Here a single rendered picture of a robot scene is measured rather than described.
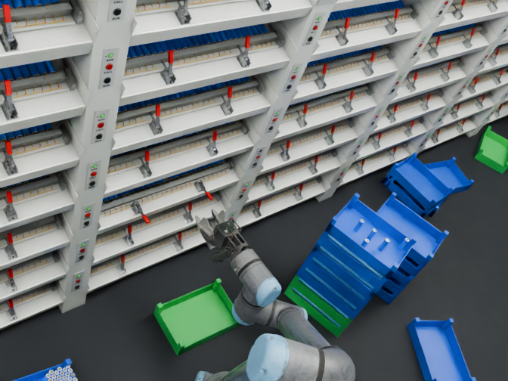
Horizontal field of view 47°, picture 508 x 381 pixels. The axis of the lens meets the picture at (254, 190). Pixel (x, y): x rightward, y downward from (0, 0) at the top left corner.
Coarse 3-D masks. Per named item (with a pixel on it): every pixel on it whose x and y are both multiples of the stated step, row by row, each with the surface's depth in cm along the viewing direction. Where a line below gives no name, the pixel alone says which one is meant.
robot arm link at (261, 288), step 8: (248, 264) 181; (256, 264) 181; (240, 272) 181; (248, 272) 180; (256, 272) 179; (264, 272) 180; (248, 280) 180; (256, 280) 178; (264, 280) 178; (272, 280) 179; (248, 288) 180; (256, 288) 178; (264, 288) 177; (272, 288) 177; (280, 288) 180; (248, 296) 181; (256, 296) 178; (264, 296) 177; (272, 296) 180; (256, 304) 182; (264, 304) 180
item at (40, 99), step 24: (0, 72) 137; (24, 72) 140; (48, 72) 144; (72, 72) 146; (0, 96) 137; (24, 96) 140; (48, 96) 143; (72, 96) 145; (0, 120) 134; (24, 120) 137; (48, 120) 143
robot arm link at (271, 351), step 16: (272, 336) 132; (256, 352) 133; (272, 352) 128; (288, 352) 129; (304, 352) 131; (320, 352) 133; (240, 368) 148; (256, 368) 130; (272, 368) 127; (288, 368) 128; (304, 368) 128; (320, 368) 129
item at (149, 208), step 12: (240, 168) 225; (168, 180) 214; (204, 180) 221; (216, 180) 224; (228, 180) 226; (168, 192) 212; (180, 192) 214; (192, 192) 217; (204, 192) 219; (144, 204) 206; (156, 204) 208; (168, 204) 210; (108, 216) 198; (120, 216) 200; (132, 216) 202; (108, 228) 198
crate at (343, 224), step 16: (352, 208) 238; (368, 208) 233; (336, 224) 229; (352, 224) 232; (368, 224) 234; (384, 224) 232; (352, 240) 219; (400, 240) 232; (416, 240) 225; (368, 256) 219; (384, 256) 226; (400, 256) 228; (384, 272) 218
